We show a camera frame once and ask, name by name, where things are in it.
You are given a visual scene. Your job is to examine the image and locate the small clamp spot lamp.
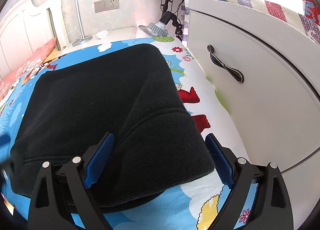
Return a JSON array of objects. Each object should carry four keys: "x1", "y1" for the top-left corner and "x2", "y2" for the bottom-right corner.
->
[{"x1": 138, "y1": 11, "x2": 183, "y2": 42}]

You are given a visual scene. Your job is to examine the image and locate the yellow pillow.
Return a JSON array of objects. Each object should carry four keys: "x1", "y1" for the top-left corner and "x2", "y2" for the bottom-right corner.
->
[{"x1": 43, "y1": 48, "x2": 61, "y2": 63}]

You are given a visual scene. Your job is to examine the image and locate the white wooden headboard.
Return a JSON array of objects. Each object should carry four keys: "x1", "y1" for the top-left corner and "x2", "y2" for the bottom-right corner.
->
[{"x1": 1, "y1": 0, "x2": 69, "y2": 78}]

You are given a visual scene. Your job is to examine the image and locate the white charger with cable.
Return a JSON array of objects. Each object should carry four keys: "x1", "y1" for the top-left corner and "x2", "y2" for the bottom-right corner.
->
[{"x1": 67, "y1": 21, "x2": 113, "y2": 46}]

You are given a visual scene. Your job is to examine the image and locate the striped patchwork cloth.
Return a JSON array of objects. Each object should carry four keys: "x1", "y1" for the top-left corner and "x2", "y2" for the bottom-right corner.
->
[{"x1": 178, "y1": 0, "x2": 320, "y2": 46}]

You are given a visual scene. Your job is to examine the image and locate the white drawer cabinet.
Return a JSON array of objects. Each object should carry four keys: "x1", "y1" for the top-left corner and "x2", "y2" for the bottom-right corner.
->
[{"x1": 187, "y1": 0, "x2": 319, "y2": 228}]

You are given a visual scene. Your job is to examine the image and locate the silver lamp pole with base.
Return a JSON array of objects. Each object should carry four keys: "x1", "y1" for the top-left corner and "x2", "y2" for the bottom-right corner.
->
[{"x1": 72, "y1": 0, "x2": 93, "y2": 46}]

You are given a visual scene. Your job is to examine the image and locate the blue cartoon bed sheet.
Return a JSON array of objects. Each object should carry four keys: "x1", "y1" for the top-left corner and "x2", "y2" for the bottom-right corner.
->
[{"x1": 1, "y1": 38, "x2": 247, "y2": 229}]

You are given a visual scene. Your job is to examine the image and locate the pink floral pillow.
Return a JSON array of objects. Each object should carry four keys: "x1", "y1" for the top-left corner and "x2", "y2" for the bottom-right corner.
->
[{"x1": 1, "y1": 38, "x2": 56, "y2": 100}]

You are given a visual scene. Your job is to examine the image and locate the grey wall socket plate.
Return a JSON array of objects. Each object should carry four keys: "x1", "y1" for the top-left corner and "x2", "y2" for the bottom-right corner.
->
[{"x1": 94, "y1": 0, "x2": 120, "y2": 13}]

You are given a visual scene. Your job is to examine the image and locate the black metal drawer handle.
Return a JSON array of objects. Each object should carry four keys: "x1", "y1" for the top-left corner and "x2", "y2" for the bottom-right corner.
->
[{"x1": 207, "y1": 45, "x2": 245, "y2": 83}]

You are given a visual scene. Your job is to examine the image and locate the black fleece pants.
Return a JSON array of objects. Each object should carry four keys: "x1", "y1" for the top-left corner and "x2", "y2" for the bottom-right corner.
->
[{"x1": 10, "y1": 44, "x2": 214, "y2": 213}]

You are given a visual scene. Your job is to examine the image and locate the white nightstand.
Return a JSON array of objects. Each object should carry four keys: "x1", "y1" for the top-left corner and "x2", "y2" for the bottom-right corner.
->
[{"x1": 59, "y1": 27, "x2": 137, "y2": 56}]

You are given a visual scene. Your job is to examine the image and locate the red box on cabinet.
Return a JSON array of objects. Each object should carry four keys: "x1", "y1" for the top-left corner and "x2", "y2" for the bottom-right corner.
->
[{"x1": 303, "y1": 0, "x2": 320, "y2": 25}]

